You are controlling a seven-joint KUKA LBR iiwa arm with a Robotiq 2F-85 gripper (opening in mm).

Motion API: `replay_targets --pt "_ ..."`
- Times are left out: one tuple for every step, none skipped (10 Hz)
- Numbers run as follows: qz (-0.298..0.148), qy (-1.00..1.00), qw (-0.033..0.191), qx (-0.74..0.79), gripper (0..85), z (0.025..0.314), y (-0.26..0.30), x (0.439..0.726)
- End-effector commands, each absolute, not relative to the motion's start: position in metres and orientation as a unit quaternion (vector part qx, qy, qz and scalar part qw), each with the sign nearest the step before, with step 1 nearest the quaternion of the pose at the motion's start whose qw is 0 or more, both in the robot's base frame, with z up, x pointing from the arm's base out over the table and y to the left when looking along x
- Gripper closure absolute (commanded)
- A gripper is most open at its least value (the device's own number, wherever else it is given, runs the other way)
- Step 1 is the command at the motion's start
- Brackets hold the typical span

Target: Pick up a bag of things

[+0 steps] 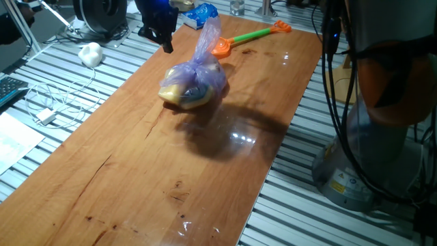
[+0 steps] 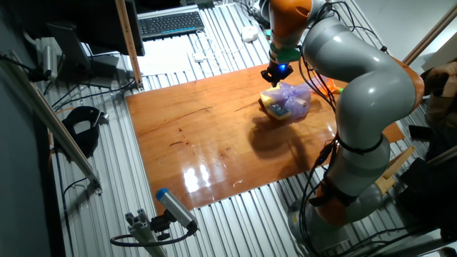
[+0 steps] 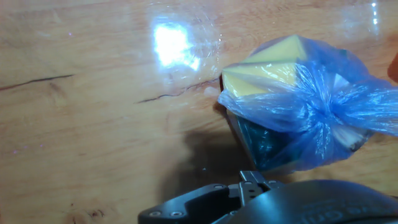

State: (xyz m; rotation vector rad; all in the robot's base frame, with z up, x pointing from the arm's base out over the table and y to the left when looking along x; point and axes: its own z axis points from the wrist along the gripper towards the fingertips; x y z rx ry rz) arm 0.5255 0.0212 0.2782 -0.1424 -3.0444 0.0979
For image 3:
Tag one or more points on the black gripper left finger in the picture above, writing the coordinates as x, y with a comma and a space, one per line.
199, 202

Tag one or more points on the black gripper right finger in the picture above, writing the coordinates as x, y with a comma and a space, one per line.
264, 183

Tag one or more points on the purple plastic bag of things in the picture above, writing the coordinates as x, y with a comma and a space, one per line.
311, 102

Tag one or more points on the glossy wooden board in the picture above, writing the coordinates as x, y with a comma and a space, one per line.
93, 124

